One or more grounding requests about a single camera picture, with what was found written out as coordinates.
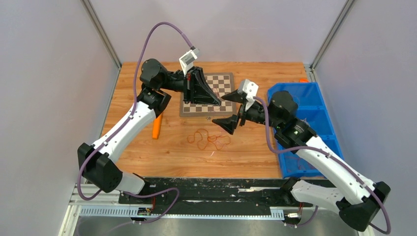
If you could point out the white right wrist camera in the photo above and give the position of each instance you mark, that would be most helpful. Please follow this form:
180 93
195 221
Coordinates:
248 89

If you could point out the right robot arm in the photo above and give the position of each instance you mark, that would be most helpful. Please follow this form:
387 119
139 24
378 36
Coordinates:
354 197

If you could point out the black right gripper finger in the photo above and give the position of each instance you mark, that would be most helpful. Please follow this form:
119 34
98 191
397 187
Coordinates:
228 124
233 97

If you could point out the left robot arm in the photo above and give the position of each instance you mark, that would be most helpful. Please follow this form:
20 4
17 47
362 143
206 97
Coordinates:
97 162

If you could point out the white slotted cable duct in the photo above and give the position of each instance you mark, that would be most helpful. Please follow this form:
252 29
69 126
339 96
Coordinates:
137 212

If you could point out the right aluminium frame post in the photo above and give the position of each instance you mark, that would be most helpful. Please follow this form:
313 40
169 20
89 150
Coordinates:
341 17

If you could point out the left aluminium frame post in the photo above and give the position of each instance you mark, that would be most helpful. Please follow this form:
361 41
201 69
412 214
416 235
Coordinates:
89 8

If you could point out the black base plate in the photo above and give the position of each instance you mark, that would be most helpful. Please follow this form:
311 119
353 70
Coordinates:
215 195

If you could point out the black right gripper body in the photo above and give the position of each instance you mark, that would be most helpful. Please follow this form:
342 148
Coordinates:
243 113

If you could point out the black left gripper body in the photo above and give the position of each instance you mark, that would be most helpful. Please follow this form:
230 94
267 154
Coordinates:
191 89

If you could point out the blue plastic bin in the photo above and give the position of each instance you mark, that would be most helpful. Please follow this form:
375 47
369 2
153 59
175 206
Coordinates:
311 109

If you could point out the orange plastic carrot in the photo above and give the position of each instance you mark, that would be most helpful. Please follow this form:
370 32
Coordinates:
156 128

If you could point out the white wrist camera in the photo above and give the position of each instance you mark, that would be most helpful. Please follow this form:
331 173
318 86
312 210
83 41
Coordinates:
187 59
248 89

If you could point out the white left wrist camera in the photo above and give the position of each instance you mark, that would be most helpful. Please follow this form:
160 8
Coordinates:
187 59

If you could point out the aluminium frame post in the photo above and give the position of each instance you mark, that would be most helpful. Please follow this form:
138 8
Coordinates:
341 17
89 8

